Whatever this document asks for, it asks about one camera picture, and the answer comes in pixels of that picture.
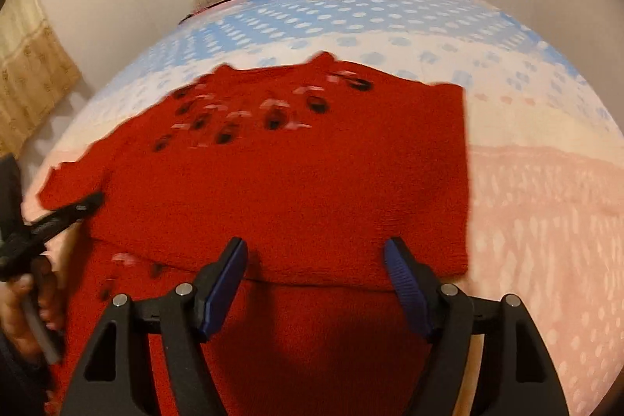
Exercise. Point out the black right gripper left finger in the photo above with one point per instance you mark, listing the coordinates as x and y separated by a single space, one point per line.
114 375

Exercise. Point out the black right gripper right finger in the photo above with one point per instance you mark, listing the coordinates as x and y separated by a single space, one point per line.
516 375

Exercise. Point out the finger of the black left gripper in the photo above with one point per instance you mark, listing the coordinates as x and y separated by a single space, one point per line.
55 222

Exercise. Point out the beige side window curtain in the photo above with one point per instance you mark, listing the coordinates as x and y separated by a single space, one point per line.
36 72

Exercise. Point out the red knitted embroidered sweater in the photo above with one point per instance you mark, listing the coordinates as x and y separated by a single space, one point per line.
315 166

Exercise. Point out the polka dot bedspread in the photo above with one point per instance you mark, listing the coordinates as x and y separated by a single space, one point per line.
545 159

